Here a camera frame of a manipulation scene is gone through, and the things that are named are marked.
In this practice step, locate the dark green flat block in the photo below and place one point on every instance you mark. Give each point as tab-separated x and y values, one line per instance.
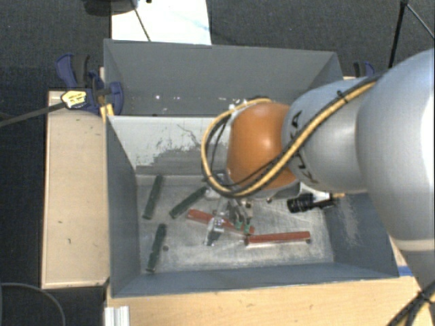
187	202
157	246
153	197

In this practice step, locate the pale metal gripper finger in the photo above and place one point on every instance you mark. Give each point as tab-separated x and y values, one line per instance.
220	223
211	237

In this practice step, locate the pale wood board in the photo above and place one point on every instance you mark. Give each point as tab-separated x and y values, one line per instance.
74	199

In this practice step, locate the grey metal bin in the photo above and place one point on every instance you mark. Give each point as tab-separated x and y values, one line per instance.
190	80

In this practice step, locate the red-brown flat block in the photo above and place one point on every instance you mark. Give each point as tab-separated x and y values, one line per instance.
278	237
198	216

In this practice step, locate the black cylinder on white bracket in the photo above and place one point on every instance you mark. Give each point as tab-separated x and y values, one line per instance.
300	203

